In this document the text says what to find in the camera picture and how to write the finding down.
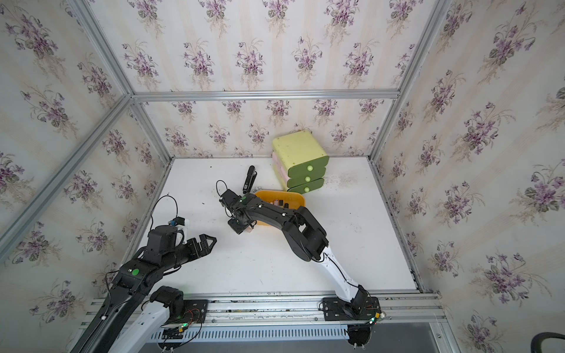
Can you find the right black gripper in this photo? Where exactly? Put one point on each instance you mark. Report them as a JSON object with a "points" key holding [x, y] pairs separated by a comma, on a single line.
{"points": [[235, 227]]}

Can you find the yellow plastic storage box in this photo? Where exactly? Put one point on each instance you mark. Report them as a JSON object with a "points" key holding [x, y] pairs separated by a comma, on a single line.
{"points": [[294, 200]]}

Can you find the aluminium front rail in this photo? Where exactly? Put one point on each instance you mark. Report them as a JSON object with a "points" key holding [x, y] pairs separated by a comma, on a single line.
{"points": [[296, 317]]}

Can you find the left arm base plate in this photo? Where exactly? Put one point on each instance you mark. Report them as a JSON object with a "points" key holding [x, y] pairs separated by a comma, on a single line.
{"points": [[193, 311]]}

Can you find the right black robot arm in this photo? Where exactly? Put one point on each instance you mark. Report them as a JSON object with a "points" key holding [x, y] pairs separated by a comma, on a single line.
{"points": [[306, 237]]}

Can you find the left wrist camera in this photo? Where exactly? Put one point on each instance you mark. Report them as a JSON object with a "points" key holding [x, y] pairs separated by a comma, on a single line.
{"points": [[180, 224]]}

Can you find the black stapler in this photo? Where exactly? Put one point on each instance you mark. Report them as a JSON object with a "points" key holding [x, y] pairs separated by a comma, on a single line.
{"points": [[250, 179]]}

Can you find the green pink drawer organizer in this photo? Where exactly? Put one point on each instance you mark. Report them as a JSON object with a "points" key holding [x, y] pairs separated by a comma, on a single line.
{"points": [[300, 162]]}

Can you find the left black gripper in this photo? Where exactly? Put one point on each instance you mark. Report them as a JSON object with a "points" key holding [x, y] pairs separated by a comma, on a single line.
{"points": [[193, 248]]}

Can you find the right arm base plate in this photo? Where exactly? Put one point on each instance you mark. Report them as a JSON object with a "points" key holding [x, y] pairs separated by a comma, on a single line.
{"points": [[337, 310]]}

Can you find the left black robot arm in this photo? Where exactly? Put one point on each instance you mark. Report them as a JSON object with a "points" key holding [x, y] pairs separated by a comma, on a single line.
{"points": [[132, 310]]}

